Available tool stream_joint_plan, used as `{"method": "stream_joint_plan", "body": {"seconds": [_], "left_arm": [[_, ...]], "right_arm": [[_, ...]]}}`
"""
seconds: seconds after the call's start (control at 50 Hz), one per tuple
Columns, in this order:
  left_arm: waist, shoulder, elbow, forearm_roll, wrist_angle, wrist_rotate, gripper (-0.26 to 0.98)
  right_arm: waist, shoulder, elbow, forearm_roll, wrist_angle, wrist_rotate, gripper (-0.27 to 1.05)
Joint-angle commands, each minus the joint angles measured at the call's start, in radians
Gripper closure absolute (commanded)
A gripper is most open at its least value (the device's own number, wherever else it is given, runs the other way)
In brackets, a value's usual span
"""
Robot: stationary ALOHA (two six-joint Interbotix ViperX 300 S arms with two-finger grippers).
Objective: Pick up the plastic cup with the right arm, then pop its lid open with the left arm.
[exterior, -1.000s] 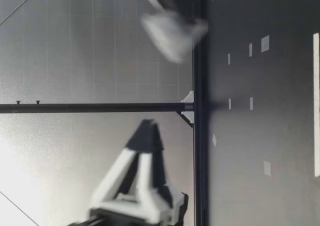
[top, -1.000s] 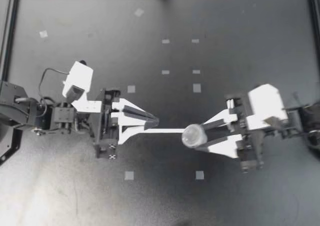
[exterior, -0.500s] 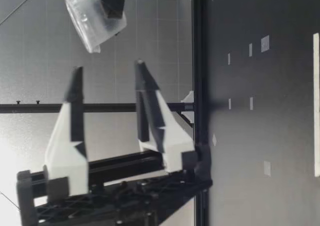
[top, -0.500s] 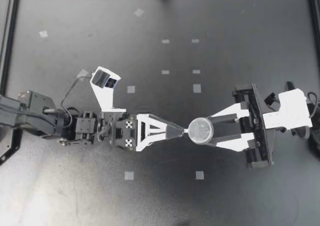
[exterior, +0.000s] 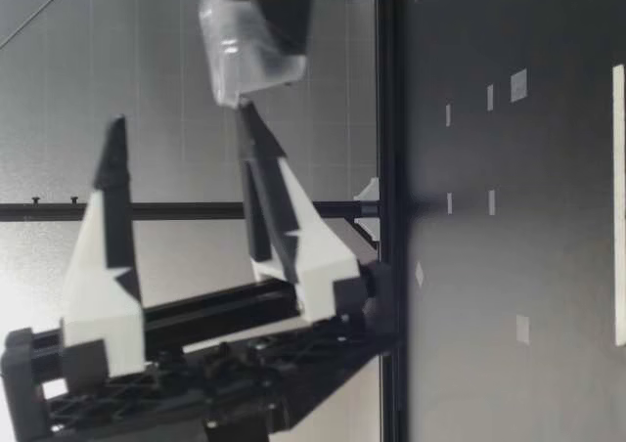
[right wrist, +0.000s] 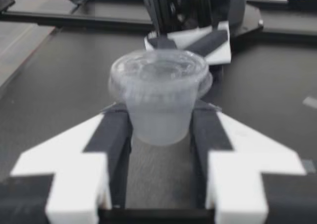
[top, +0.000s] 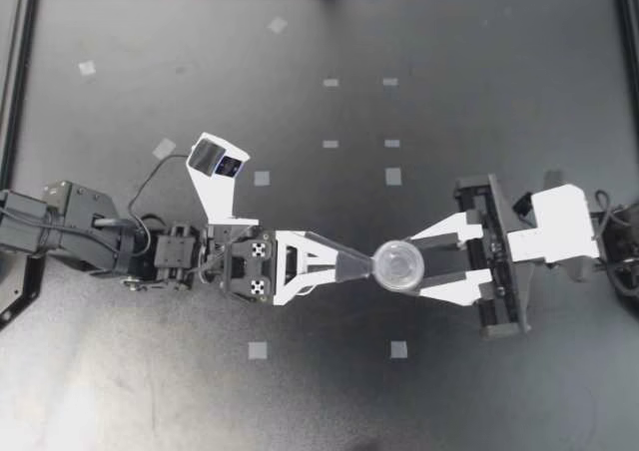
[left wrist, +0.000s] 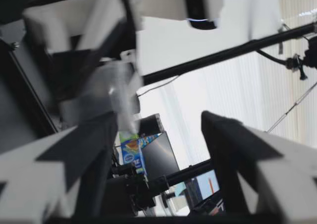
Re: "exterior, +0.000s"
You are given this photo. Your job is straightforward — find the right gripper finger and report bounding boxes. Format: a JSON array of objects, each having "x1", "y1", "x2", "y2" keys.
[{"x1": 242, "y1": 0, "x2": 317, "y2": 55}]

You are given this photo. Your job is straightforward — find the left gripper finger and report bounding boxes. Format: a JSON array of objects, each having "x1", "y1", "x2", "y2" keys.
[{"x1": 60, "y1": 114, "x2": 147, "y2": 378}]

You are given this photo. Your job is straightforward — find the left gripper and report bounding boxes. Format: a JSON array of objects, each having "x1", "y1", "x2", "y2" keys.
[{"x1": 0, "y1": 101, "x2": 400, "y2": 442}]

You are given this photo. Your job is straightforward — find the small clear plastic cup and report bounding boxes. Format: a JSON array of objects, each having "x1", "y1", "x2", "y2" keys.
[{"x1": 197, "y1": 0, "x2": 309, "y2": 108}]

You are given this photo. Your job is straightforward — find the black frame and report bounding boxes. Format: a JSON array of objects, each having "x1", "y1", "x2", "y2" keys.
[{"x1": 0, "y1": 0, "x2": 408, "y2": 442}]

